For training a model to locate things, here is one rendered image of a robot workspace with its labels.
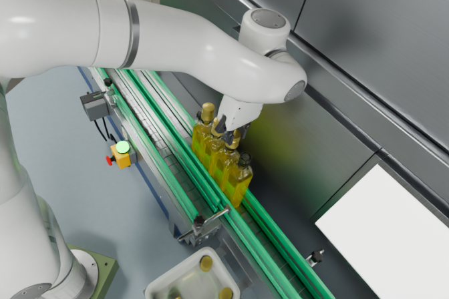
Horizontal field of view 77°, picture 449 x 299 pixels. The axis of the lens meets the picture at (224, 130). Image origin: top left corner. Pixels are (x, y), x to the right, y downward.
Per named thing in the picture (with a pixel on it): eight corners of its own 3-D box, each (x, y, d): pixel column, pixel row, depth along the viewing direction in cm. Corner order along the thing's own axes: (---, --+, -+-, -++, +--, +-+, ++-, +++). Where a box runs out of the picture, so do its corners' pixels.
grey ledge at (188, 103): (215, 141, 118) (218, 124, 110) (197, 150, 114) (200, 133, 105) (120, 24, 160) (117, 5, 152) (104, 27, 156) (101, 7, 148)
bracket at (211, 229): (220, 232, 92) (223, 224, 86) (195, 249, 87) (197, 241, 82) (214, 223, 93) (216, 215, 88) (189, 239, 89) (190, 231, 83)
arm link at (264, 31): (281, 88, 57) (256, 61, 62) (305, 29, 47) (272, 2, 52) (247, 99, 54) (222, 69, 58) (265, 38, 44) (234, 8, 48)
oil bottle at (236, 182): (240, 203, 92) (256, 169, 76) (227, 212, 89) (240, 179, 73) (230, 190, 94) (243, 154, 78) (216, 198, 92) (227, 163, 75)
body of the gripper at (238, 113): (255, 68, 64) (244, 103, 72) (218, 81, 59) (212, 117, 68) (277, 89, 60) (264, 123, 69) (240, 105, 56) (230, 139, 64)
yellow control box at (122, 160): (137, 162, 110) (135, 151, 105) (119, 171, 107) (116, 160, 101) (129, 149, 113) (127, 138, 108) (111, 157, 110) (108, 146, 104)
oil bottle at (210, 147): (220, 177, 97) (230, 139, 81) (206, 185, 94) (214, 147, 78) (210, 165, 100) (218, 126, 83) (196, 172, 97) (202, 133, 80)
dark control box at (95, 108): (109, 115, 123) (106, 102, 116) (90, 122, 119) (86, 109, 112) (102, 103, 126) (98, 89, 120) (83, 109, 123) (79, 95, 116)
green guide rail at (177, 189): (196, 223, 85) (199, 213, 79) (194, 225, 85) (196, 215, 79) (33, -30, 163) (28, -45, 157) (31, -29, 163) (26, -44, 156)
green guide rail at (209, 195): (216, 211, 89) (220, 199, 83) (214, 213, 88) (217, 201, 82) (47, -31, 166) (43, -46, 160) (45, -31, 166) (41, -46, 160)
